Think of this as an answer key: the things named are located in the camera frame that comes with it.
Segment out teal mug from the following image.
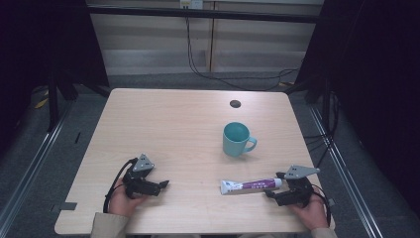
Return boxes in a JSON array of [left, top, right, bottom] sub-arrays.
[[222, 121, 259, 159]]

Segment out white wall socket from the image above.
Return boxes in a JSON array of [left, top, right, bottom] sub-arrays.
[[178, 0, 204, 11]]

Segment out black floor cables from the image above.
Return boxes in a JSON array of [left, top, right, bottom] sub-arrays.
[[302, 92, 342, 169]]

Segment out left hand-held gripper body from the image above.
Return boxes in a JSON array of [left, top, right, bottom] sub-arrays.
[[123, 153, 162, 200]]

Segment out black horizontal bar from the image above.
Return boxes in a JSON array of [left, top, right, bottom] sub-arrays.
[[86, 4, 323, 25]]

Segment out metal floor rail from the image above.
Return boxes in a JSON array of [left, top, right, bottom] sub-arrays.
[[0, 98, 75, 232], [308, 104, 385, 238]]

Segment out white purple toothpaste tube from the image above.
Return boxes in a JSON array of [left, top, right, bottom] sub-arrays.
[[219, 177, 283, 196]]

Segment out black stand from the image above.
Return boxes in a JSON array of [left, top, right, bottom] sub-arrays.
[[305, 77, 333, 133], [47, 70, 78, 133]]

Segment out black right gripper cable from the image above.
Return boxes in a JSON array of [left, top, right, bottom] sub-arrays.
[[311, 183, 333, 228]]

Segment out yellow floor scrap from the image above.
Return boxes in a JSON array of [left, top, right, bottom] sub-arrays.
[[34, 96, 50, 110]]

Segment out dark curtain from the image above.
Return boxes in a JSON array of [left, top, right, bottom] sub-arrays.
[[0, 0, 111, 157], [290, 0, 420, 217]]

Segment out person's left hand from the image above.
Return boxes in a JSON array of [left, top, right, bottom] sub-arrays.
[[108, 177, 149, 218]]

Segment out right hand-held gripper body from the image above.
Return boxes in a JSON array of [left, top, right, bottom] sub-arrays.
[[272, 165, 321, 208]]

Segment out black hanging cable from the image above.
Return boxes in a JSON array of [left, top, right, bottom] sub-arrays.
[[183, 8, 300, 92]]

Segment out person's right hand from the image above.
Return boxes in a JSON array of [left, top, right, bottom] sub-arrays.
[[288, 193, 330, 231]]

